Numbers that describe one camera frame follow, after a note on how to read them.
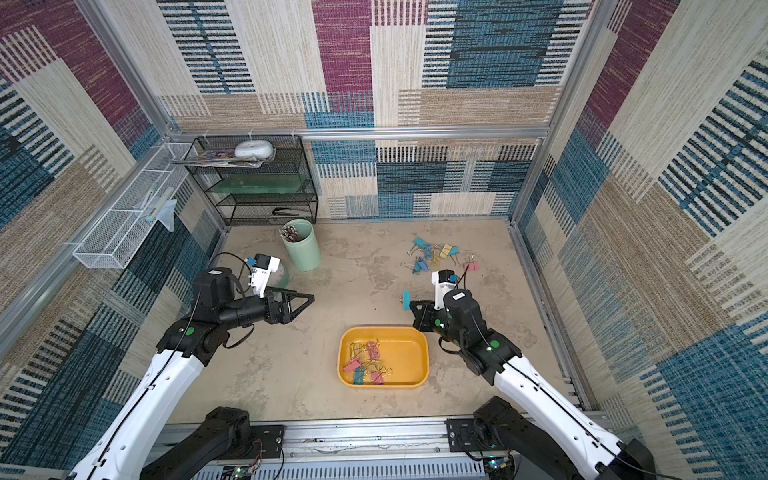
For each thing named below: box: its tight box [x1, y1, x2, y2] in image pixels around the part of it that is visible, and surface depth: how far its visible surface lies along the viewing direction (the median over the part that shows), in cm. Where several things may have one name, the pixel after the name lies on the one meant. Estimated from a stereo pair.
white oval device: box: [234, 140, 274, 160], surface depth 91 cm
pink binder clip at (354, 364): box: [344, 357, 361, 373], surface depth 85 cm
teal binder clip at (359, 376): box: [353, 366, 365, 385], surface depth 84 cm
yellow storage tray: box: [337, 326, 430, 389], surface depth 87 cm
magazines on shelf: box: [170, 148, 277, 168], surface depth 82 cm
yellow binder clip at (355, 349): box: [346, 342, 366, 360], surface depth 89 cm
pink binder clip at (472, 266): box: [463, 254, 479, 272], surface depth 107 cm
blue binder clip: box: [412, 257, 429, 275], surface depth 107 cm
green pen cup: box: [281, 218, 321, 272], surface depth 99 cm
